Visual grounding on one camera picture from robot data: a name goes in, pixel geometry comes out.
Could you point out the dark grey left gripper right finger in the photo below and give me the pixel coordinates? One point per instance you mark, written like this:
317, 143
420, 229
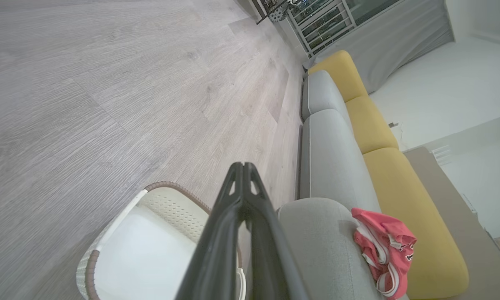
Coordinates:
271, 262

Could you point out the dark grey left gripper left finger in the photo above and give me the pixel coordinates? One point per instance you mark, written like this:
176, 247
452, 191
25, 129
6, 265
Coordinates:
216, 258

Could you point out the red and white jersey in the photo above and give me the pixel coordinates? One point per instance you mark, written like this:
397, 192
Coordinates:
389, 237

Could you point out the large grey sofa seat cushion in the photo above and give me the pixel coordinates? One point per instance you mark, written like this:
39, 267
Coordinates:
321, 246

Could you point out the white plastic laundry basket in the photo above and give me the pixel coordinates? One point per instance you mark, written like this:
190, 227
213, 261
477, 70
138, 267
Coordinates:
150, 250

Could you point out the small grey sofa seat cushion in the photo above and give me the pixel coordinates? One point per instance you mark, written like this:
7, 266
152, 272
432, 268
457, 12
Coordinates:
323, 91

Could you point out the large yellow sofa back cushion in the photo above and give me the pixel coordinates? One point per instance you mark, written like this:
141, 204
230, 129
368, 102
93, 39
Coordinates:
412, 208

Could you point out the beige side board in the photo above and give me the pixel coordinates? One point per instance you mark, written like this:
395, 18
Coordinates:
446, 200

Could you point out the small yellow sofa back cushion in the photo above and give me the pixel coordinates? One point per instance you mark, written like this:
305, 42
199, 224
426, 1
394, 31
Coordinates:
341, 73

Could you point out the dark metal stand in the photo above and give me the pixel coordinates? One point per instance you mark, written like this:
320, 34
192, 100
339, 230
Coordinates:
277, 14

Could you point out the grey curtain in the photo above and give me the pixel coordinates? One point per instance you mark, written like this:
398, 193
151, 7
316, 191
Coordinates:
400, 41

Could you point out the white metal shelf rack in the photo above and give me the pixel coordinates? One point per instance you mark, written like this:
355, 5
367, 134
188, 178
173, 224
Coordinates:
350, 16

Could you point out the wall power plug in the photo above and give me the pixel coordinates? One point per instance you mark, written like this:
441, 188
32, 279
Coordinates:
393, 124

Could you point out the white wall vent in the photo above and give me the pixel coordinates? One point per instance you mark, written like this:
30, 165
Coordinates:
441, 155

